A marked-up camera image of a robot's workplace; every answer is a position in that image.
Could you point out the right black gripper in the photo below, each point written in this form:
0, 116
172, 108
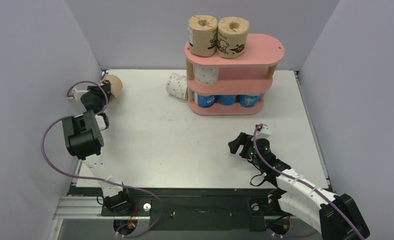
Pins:
245, 145

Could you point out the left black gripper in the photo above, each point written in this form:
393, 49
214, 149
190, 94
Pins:
98, 92

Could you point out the brown roll black print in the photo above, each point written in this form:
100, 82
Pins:
116, 85

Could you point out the pink three-tier shelf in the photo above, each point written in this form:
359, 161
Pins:
250, 74

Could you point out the floral paper roll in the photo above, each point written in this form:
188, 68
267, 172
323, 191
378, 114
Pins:
176, 86

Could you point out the brown roll cartoon print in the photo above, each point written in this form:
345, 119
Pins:
232, 37

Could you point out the brown roll with barcode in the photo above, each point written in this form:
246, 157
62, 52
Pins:
202, 34

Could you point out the blue paper roll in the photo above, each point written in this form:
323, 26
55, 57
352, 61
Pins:
204, 101

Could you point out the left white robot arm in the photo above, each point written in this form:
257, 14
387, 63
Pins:
84, 140

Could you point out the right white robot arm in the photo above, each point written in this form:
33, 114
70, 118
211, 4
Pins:
335, 217

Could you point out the floral roll on shelf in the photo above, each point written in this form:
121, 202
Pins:
206, 75

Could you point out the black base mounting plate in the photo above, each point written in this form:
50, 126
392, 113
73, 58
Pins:
198, 210

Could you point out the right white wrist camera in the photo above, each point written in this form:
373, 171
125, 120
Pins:
262, 131

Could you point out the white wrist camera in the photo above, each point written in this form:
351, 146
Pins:
76, 94
262, 131

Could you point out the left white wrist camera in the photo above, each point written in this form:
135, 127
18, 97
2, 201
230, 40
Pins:
76, 94

